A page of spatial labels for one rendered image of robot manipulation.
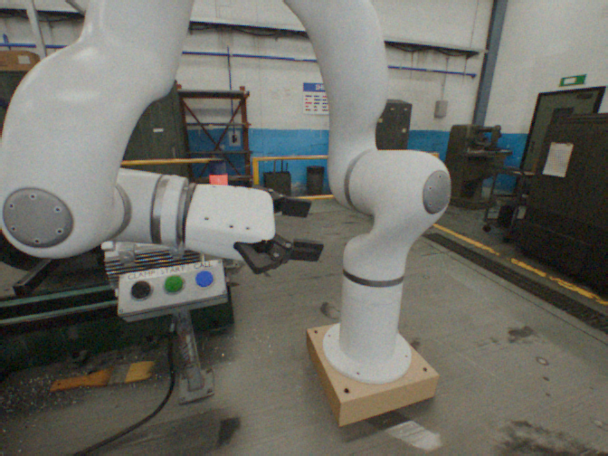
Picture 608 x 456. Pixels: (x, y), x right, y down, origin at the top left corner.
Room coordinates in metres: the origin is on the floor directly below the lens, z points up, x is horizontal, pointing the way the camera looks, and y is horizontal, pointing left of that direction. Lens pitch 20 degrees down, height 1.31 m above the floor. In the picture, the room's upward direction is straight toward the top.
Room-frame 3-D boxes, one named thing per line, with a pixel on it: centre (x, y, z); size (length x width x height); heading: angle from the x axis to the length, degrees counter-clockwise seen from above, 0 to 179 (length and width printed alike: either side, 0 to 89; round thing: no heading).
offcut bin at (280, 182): (5.45, 0.55, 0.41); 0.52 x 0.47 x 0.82; 106
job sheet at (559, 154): (2.57, -2.47, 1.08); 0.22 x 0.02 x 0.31; 6
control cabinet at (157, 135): (3.61, 1.97, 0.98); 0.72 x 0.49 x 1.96; 106
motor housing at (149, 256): (0.62, 0.37, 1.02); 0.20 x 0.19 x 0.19; 111
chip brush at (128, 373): (0.42, 0.44, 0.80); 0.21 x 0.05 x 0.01; 105
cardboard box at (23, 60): (3.30, 3.19, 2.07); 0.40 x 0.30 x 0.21; 98
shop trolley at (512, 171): (3.22, -2.87, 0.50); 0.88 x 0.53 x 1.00; 89
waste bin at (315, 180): (5.75, -0.24, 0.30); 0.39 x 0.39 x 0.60
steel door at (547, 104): (5.37, -4.99, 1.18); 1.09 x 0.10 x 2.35; 16
